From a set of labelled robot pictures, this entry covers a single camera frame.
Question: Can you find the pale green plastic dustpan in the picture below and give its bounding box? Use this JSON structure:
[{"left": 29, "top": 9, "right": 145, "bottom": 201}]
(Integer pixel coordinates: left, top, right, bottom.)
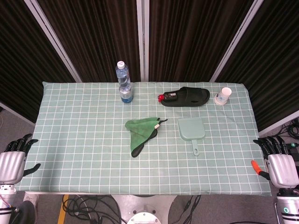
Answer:
[{"left": 177, "top": 118, "right": 206, "bottom": 157}]

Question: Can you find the black round stool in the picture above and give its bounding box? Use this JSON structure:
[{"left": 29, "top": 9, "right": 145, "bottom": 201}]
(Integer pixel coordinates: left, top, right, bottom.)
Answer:
[{"left": 13, "top": 200, "right": 36, "bottom": 224}]

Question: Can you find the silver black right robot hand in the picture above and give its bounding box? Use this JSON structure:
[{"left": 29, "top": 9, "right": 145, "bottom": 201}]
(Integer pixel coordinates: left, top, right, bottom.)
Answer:
[{"left": 251, "top": 136, "right": 299, "bottom": 189}]

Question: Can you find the small black bottle red cap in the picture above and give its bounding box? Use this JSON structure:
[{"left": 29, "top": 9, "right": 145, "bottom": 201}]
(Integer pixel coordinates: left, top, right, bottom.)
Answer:
[{"left": 157, "top": 91, "right": 178, "bottom": 103}]

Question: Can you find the white paper cup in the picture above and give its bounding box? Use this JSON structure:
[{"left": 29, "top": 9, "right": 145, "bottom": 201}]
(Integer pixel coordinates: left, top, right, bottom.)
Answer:
[{"left": 214, "top": 87, "right": 232, "bottom": 106}]

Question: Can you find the dark green cloth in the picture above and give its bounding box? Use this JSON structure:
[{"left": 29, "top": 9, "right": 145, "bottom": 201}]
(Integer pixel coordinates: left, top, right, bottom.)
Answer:
[{"left": 124, "top": 117, "right": 168, "bottom": 158}]

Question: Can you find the white partition frame post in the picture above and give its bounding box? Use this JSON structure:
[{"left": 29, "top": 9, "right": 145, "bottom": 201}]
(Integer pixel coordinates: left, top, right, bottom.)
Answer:
[
  {"left": 136, "top": 0, "right": 150, "bottom": 82},
  {"left": 24, "top": 0, "right": 83, "bottom": 83},
  {"left": 209, "top": 0, "right": 266, "bottom": 82}
]

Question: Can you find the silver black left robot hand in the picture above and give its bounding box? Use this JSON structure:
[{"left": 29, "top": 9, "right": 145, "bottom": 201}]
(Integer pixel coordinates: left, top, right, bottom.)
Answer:
[{"left": 0, "top": 133, "right": 42, "bottom": 185}]

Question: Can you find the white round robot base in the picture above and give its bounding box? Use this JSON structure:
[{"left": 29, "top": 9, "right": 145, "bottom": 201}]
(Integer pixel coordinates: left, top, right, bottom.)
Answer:
[{"left": 111, "top": 195, "right": 178, "bottom": 224}]

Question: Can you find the black rubber slipper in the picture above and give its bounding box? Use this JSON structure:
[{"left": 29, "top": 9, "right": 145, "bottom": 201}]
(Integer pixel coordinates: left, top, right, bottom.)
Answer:
[{"left": 161, "top": 86, "right": 211, "bottom": 107}]

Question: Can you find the black floor cable bundle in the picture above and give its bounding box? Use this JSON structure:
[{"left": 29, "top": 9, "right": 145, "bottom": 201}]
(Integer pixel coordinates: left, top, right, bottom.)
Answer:
[
  {"left": 178, "top": 195, "right": 202, "bottom": 224},
  {"left": 62, "top": 195, "right": 122, "bottom": 224},
  {"left": 277, "top": 118, "right": 299, "bottom": 142}
]

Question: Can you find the clear plastic water bottle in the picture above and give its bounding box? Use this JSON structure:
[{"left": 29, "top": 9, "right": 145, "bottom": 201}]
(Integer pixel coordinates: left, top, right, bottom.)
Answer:
[{"left": 115, "top": 61, "right": 134, "bottom": 105}]

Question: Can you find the green checked tablecloth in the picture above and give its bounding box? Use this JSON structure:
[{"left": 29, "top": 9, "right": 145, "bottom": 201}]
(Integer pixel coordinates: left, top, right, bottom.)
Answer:
[{"left": 15, "top": 81, "right": 273, "bottom": 196}]

